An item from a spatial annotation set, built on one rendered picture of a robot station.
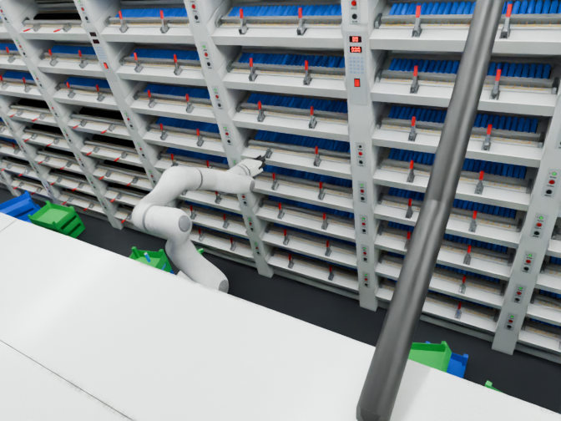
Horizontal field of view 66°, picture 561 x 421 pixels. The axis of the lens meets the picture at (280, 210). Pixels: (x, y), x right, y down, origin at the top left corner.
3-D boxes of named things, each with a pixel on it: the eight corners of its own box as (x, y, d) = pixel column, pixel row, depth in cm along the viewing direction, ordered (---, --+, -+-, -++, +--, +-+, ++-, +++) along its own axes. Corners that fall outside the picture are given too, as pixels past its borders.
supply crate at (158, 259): (142, 300, 225) (136, 290, 220) (109, 296, 231) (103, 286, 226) (168, 259, 247) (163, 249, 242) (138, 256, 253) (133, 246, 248)
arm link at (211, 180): (218, 174, 160) (259, 175, 187) (184, 164, 167) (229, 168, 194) (214, 197, 161) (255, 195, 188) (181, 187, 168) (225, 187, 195)
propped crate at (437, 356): (383, 381, 213) (376, 370, 210) (396, 347, 226) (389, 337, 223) (442, 388, 193) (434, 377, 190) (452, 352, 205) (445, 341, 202)
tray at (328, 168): (353, 180, 195) (350, 167, 188) (243, 160, 223) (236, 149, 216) (367, 146, 203) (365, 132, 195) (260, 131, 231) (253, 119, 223)
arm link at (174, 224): (205, 278, 189) (236, 285, 182) (191, 301, 182) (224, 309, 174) (153, 197, 155) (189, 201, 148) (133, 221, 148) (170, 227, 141)
